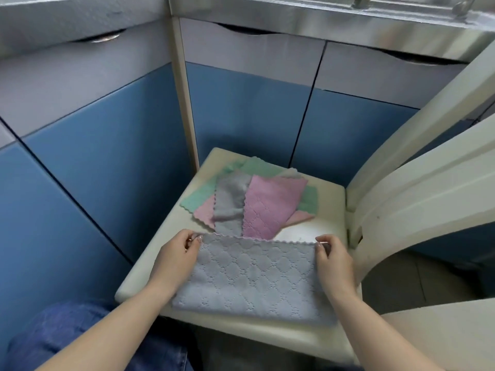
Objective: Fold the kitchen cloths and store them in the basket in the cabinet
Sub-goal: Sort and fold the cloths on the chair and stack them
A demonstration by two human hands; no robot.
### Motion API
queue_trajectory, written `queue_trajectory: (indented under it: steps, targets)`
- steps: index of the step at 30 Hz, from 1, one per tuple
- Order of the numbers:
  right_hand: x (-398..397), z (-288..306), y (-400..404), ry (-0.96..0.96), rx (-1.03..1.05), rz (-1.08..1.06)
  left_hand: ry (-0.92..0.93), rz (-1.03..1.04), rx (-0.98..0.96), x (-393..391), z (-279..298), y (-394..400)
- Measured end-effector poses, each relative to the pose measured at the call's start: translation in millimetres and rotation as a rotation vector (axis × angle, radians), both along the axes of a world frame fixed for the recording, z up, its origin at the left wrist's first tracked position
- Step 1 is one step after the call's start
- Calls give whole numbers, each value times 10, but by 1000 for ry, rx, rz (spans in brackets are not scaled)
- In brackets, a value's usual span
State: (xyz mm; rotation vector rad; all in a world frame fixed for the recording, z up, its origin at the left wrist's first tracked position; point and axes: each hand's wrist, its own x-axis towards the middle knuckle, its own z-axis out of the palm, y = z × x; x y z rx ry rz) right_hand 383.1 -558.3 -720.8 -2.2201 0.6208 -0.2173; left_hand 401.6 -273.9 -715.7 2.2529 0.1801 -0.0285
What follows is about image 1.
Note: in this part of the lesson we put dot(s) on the person's right hand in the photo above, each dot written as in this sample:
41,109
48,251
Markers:
336,266

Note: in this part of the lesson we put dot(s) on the person's left hand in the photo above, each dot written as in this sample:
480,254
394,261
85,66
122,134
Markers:
172,262

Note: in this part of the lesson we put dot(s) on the person's right thumb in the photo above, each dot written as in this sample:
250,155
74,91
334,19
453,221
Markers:
322,251

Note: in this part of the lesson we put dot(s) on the person's left thumb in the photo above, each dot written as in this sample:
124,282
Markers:
194,246

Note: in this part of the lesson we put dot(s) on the lavender grey quilted cloth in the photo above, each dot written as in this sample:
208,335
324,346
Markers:
251,282

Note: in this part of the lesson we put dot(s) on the person's right forearm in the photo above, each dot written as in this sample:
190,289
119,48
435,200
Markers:
379,336

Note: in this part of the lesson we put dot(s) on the person's left forearm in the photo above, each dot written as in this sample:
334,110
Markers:
104,332

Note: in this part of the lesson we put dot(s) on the light pink cloth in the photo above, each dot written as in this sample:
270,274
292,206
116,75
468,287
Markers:
205,214
299,219

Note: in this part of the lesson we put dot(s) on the cream white chair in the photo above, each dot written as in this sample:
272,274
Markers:
332,200

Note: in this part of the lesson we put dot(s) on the mint green cloth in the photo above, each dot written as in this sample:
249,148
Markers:
310,200
201,195

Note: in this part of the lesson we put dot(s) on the plain grey cloth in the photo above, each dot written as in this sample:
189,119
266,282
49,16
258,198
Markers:
230,204

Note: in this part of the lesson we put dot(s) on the magenta pink quilted cloth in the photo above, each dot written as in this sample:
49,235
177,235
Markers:
267,208

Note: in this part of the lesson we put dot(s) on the small grey cloth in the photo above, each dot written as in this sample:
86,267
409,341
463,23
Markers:
290,173

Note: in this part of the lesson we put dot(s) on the blue grey cabinet door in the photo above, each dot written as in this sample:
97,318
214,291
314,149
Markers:
348,111
247,111
46,235
108,131

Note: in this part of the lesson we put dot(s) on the person's blue jeans leg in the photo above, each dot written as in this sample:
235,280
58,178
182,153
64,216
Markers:
54,328

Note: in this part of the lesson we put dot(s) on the metal tap fitting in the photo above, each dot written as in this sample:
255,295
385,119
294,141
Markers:
464,6
361,0

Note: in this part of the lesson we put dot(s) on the cream cabinet corner post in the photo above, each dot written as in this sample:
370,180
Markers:
185,96

